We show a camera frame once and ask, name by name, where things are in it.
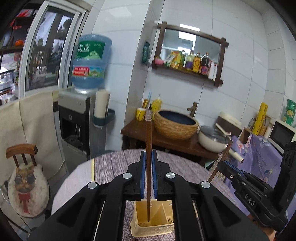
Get brown wooden chopstick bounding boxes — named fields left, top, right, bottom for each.
left=145, top=118, right=152, bottom=222

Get cream perforated utensil holder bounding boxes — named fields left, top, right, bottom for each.
left=130, top=199, right=174, bottom=237

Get purple striped tablecloth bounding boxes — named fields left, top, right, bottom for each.
left=51, top=148, right=241, bottom=241

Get purple floral cloth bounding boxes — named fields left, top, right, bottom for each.
left=225, top=134, right=296, bottom=220

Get woven basin sink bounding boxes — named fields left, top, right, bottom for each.
left=154, top=110, right=199, bottom=140

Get white pot with lid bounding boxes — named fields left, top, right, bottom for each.
left=198, top=124, right=244, bottom=163

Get silver black water dispenser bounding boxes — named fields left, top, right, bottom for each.
left=58, top=87, right=106, bottom=173

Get white microwave oven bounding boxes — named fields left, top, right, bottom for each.
left=267, top=120, right=295, bottom=155

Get yellow mug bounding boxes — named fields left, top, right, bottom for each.
left=136, top=108, right=146, bottom=121

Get yellow soap bottle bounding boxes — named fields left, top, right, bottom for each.
left=152, top=94, right=162, bottom=118

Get brass faucet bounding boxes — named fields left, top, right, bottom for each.
left=187, top=102, right=198, bottom=118

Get yellow foil roll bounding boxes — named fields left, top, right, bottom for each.
left=252, top=102, right=268, bottom=135

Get white brown rice cooker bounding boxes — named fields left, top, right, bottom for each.
left=216, top=111, right=243, bottom=137

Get green stacked cups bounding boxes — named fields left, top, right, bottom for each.
left=281, top=99, right=295, bottom=126

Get wooden chair with cat cushion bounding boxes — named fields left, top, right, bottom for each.
left=6, top=144, right=50, bottom=218

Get blue water jug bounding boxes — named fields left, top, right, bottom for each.
left=71, top=34, right=112, bottom=90

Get green hanging packet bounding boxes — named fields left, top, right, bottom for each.
left=142, top=40, right=151, bottom=65

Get sliding glass window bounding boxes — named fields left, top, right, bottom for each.
left=18, top=1, right=88, bottom=98

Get wooden wall shelf mirror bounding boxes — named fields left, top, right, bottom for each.
left=152, top=21, right=229, bottom=87

